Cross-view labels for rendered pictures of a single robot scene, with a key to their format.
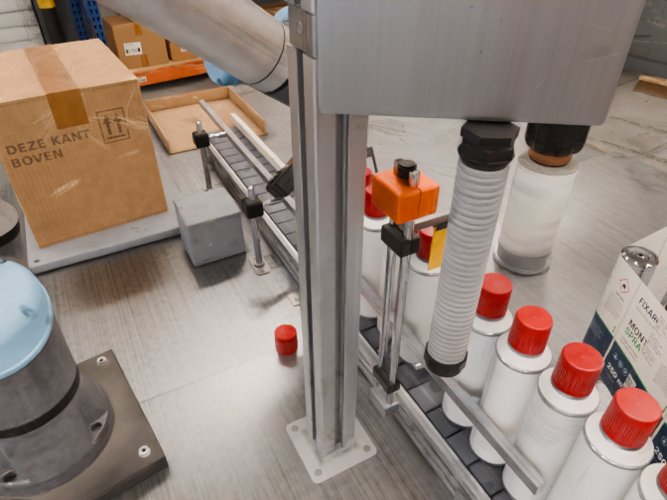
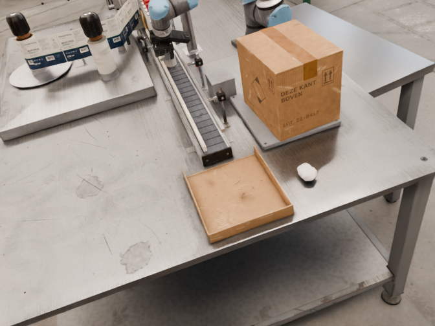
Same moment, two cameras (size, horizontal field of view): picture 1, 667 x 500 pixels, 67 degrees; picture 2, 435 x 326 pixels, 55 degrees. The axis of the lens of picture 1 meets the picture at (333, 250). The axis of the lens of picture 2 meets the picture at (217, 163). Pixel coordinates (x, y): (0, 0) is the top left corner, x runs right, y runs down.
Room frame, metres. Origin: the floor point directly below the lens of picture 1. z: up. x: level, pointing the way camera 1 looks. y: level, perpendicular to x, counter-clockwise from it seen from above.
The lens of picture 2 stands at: (2.23, 0.61, 1.78)
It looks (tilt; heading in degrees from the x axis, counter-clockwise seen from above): 41 degrees down; 198
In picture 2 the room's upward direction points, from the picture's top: 12 degrees counter-clockwise
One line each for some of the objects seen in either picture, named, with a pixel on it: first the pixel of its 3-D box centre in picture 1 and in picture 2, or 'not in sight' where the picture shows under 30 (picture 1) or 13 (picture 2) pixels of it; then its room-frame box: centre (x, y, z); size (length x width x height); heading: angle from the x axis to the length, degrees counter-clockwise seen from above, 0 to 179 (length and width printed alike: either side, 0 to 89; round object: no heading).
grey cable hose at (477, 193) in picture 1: (463, 266); not in sight; (0.28, -0.09, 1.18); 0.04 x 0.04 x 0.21
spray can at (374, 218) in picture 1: (374, 253); not in sight; (0.55, -0.06, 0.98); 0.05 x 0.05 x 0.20
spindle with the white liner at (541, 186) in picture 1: (542, 181); (99, 46); (0.67, -0.31, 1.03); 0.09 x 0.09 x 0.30
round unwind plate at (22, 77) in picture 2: not in sight; (41, 70); (0.60, -0.71, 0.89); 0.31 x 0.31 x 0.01
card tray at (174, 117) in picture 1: (201, 116); (234, 190); (1.35, 0.37, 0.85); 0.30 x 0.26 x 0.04; 28
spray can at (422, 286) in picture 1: (424, 296); not in sight; (0.47, -0.11, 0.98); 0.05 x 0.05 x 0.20
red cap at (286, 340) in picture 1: (286, 338); not in sight; (0.52, 0.07, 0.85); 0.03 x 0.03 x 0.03
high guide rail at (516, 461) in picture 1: (294, 208); (183, 61); (0.71, 0.07, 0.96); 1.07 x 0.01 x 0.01; 28
